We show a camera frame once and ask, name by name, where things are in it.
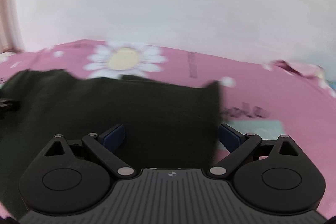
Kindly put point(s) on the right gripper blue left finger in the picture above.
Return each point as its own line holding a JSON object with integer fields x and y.
{"x": 112, "y": 138}

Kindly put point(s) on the dark green knit sweater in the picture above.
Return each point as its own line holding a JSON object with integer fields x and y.
{"x": 167, "y": 126}

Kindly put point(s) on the pink floral bed sheet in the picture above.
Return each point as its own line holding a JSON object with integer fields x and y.
{"x": 268, "y": 99}

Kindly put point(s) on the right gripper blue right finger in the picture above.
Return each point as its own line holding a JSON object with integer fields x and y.
{"x": 230, "y": 138}

